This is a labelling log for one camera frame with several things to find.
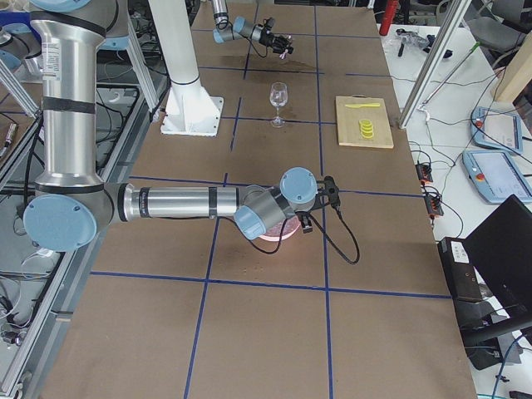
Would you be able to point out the aluminium frame post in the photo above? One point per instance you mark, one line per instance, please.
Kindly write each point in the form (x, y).
(452, 21)

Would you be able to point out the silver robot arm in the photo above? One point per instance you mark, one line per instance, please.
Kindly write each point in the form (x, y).
(72, 202)
(225, 31)

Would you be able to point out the blue teach pendant near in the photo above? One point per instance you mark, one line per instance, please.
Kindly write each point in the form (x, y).
(496, 176)

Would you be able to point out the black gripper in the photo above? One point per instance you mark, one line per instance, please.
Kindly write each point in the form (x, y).
(271, 39)
(306, 223)

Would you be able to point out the yellow lemon slice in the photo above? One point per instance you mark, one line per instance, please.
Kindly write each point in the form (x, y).
(366, 129)

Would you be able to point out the pink bowl of ice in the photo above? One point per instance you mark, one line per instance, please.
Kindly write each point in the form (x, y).
(282, 230)

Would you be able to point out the black monitor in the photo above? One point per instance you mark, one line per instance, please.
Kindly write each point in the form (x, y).
(500, 250)

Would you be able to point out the white pedestal column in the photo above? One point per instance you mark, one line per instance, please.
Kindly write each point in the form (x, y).
(190, 110)

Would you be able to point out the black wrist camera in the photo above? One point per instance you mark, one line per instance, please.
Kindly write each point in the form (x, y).
(331, 192)

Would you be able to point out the blue teach pendant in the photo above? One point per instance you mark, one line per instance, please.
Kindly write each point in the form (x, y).
(496, 176)
(501, 130)

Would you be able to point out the yellow plastic knife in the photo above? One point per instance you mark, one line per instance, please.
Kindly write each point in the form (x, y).
(363, 105)

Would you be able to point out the clear wine glass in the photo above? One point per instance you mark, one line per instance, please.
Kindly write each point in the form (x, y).
(278, 98)

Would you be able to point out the blue teach pendant far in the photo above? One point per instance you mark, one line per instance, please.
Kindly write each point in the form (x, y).
(501, 130)

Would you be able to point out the red fire extinguisher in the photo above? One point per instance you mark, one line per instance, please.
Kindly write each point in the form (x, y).
(388, 17)

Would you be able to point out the bamboo cutting board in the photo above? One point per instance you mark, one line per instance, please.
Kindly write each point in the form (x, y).
(348, 133)

